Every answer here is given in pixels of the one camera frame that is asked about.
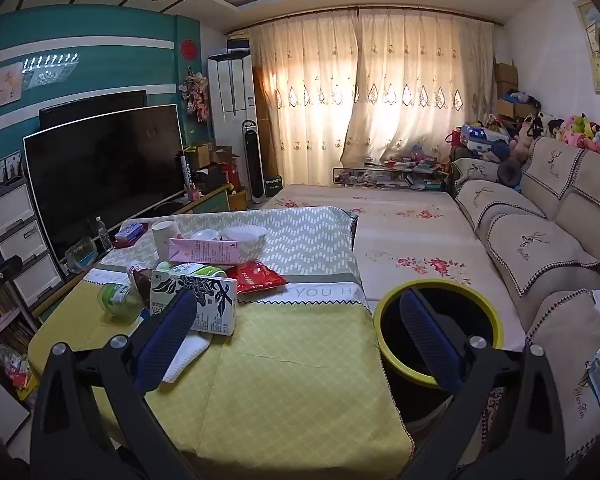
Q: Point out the white black tower fan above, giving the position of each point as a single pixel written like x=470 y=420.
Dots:
x=252 y=160

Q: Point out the black tube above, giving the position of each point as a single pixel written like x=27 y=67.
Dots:
x=185 y=175

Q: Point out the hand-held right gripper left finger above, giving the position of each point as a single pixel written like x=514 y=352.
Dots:
x=165 y=340

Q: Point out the tall brown board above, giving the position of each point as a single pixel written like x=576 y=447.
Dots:
x=265 y=120

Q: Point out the black white floral carton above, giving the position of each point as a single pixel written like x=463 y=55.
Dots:
x=215 y=305

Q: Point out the white napkin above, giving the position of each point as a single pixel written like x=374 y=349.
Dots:
x=192 y=350

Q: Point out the black bin with yellow rim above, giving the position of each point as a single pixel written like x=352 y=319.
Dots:
x=455 y=305

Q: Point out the yellow green patterned tablecloth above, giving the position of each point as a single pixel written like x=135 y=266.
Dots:
x=290 y=360

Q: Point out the stack of cardboard boxes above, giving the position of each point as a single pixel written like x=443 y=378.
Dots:
x=505 y=77

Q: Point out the white drawer cabinet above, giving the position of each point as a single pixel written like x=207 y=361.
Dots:
x=15 y=240

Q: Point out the cluttered low glass shelf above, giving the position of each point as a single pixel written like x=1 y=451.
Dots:
x=390 y=175

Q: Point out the clear water bottle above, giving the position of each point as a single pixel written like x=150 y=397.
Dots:
x=103 y=235

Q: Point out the large curved black television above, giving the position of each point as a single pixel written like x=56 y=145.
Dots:
x=105 y=180

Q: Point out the brown curtain rod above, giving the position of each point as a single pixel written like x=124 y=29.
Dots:
x=360 y=10

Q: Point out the small photo frames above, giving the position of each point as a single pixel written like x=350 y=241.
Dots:
x=5 y=167

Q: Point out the open cardboard boxes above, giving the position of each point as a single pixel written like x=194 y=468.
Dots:
x=205 y=155

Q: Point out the boxes atop air conditioner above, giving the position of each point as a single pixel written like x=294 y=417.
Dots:
x=240 y=44

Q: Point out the green white drink carton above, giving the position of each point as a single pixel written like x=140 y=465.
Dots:
x=190 y=270

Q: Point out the cream embroidered curtain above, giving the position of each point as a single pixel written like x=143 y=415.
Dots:
x=305 y=100
x=420 y=85

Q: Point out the pile of stuffed toys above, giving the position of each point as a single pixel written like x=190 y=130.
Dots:
x=575 y=127

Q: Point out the beige sofa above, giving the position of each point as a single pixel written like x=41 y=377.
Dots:
x=570 y=210

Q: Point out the white standing air conditioner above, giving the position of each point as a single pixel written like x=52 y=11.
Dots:
x=230 y=100

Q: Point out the white bowl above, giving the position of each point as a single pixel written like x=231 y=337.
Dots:
x=206 y=235

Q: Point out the cartoon wall poster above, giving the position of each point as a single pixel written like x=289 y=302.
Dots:
x=0 y=87

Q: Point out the white pink paper cup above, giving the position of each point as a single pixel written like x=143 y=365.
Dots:
x=164 y=237

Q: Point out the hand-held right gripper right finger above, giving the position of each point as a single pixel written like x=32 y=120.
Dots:
x=430 y=340

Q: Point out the red snack packet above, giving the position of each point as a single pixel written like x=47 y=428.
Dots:
x=255 y=277

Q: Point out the hanging flower decoration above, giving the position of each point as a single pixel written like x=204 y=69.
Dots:
x=195 y=92

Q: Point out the red round wall ornament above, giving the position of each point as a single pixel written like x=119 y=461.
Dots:
x=190 y=49

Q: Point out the cream floral sheet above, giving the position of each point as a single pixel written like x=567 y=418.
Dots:
x=405 y=235

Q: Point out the pink tissue pack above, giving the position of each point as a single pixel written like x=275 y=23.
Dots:
x=205 y=251

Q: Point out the pink blue box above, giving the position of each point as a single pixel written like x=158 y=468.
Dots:
x=130 y=231

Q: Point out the red fire extinguisher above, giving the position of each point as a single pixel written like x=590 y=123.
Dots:
x=234 y=172

